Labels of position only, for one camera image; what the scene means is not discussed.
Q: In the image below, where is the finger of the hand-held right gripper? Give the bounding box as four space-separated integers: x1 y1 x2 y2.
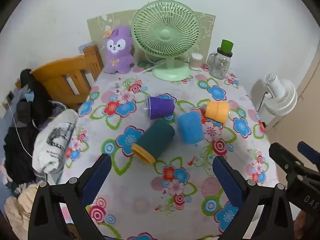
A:
269 142 305 181
297 141 320 173

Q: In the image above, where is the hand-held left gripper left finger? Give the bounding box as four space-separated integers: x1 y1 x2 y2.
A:
28 153 112 240

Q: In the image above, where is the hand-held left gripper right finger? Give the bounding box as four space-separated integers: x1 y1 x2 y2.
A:
212 156 295 240

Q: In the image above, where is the dark green cup yellow rim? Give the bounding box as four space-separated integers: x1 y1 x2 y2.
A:
131 119 175 165

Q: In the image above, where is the blue cup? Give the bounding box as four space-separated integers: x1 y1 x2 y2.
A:
177 111 205 145

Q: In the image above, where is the orange cup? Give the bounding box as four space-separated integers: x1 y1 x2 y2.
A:
204 101 230 124

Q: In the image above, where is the purple cup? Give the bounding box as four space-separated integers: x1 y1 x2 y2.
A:
146 96 175 120

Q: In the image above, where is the small green cup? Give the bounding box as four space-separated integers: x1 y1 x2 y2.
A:
220 39 234 54

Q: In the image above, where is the white printed bag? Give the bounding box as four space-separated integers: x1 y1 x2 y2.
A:
32 109 79 178

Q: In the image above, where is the white fan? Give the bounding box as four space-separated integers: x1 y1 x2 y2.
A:
250 73 298 117

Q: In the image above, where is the beige cloth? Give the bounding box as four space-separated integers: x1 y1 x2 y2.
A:
4 181 43 230

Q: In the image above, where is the pile of black clothes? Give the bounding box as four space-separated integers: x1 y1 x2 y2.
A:
4 69 68 183

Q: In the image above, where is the floral tablecloth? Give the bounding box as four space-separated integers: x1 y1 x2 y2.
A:
57 62 278 240

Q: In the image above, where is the wooden chair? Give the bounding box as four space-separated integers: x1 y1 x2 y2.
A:
30 44 104 110

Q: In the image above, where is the glass mug jar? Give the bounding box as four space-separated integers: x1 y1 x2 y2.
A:
207 52 233 80

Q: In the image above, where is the purple plush toy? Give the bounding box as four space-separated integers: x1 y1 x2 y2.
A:
103 26 134 75

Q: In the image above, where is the cotton swab container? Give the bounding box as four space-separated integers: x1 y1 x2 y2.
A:
190 52 203 70

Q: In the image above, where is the green desk fan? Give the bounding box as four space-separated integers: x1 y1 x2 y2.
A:
131 1 201 81

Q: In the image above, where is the black fan cable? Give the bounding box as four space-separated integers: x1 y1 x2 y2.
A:
257 91 270 112

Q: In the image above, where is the thin white cable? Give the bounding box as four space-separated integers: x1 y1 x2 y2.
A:
7 100 33 158

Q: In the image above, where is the white fan cable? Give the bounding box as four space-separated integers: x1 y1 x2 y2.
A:
140 64 163 75

